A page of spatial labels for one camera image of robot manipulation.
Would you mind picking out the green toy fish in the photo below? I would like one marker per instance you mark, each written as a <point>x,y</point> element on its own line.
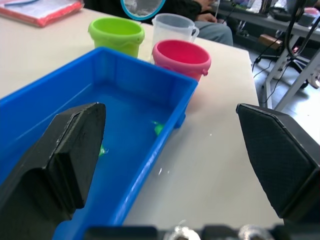
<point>102,150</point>
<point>158,128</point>

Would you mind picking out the pink plastic bucket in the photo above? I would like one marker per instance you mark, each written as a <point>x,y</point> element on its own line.
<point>182,58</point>

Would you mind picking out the blue rimmed fishing net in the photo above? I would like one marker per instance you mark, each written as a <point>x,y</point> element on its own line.
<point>142,7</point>

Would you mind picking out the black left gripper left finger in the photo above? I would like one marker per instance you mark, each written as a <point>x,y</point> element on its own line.
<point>50,160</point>

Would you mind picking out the red document folder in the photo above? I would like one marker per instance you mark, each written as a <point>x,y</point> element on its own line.
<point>40,10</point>

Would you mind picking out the grey metal workbench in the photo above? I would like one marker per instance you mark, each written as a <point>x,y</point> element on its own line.
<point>282,45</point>

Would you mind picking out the blue plastic tub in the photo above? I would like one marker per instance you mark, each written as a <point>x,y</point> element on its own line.
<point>140,105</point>

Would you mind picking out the clear plastic measuring cup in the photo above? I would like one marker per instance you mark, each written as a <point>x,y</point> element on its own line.
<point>172,28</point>

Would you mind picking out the seated person in grey trousers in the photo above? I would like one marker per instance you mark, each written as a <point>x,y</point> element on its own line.
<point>207,25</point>

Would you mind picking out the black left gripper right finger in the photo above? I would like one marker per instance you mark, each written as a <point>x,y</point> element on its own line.
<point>277,152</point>

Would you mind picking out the green plastic bucket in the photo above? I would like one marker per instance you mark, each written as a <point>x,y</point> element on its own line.
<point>117,35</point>

